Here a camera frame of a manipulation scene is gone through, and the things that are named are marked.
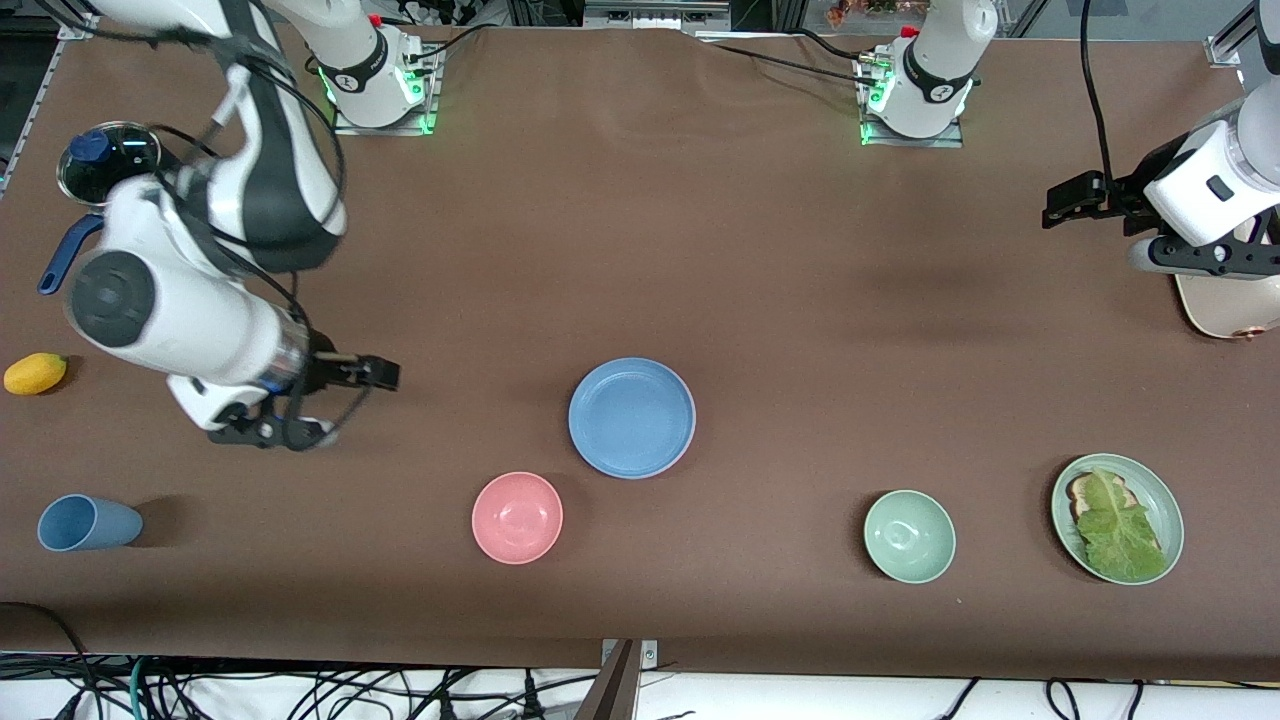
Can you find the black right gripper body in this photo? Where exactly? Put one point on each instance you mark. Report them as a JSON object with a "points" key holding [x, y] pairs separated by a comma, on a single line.
{"points": [[328, 373]]}

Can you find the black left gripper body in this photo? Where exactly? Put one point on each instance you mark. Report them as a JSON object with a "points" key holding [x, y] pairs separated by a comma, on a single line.
{"points": [[1128, 192]]}

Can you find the blue plate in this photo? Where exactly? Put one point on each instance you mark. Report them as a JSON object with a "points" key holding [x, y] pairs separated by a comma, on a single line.
{"points": [[632, 418]]}

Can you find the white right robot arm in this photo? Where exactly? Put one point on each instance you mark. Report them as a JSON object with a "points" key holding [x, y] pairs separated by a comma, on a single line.
{"points": [[200, 320]]}

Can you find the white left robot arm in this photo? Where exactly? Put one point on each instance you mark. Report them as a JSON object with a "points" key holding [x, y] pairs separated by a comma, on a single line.
{"points": [[940, 55]]}

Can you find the cream rounded tray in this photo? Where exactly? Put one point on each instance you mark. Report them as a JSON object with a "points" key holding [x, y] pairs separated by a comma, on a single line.
{"points": [[1230, 312]]}

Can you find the pink bowl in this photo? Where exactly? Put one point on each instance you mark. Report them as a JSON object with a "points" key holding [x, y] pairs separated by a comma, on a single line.
{"points": [[517, 518]]}

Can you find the toast slice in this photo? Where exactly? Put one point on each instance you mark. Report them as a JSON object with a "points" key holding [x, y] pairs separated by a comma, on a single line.
{"points": [[1079, 490]]}

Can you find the blue cup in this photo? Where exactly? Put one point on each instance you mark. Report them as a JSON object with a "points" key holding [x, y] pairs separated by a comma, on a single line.
{"points": [[85, 523]]}

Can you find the yellow lemon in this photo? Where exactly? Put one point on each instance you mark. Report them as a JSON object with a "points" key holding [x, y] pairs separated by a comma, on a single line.
{"points": [[34, 374]]}

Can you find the glass pot lid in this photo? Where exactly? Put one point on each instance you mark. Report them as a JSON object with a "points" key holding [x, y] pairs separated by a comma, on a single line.
{"points": [[125, 160]]}

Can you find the green plate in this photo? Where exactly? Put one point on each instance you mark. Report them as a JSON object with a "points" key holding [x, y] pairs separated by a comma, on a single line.
{"points": [[1163, 500]]}

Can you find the green lettuce leaf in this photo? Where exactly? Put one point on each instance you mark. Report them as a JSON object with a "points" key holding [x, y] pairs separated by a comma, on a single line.
{"points": [[1120, 535]]}

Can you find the green bowl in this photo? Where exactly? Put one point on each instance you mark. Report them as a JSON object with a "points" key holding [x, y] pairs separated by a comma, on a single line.
{"points": [[909, 536]]}

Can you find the dark metal bar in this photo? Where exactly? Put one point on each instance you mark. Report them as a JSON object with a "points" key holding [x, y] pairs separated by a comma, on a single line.
{"points": [[610, 695]]}

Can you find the grey power strip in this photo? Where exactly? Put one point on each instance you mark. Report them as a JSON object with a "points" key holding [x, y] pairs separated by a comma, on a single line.
{"points": [[655, 14]]}

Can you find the aluminium frame bracket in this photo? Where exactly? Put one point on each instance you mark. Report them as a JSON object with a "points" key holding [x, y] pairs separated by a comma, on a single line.
{"points": [[1225, 45]]}

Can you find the metal table edge bracket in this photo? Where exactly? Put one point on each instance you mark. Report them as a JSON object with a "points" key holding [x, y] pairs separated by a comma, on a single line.
{"points": [[650, 655]]}

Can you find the aluminium frame rail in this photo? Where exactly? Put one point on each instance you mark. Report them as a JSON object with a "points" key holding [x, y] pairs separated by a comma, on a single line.
{"points": [[70, 32]]}

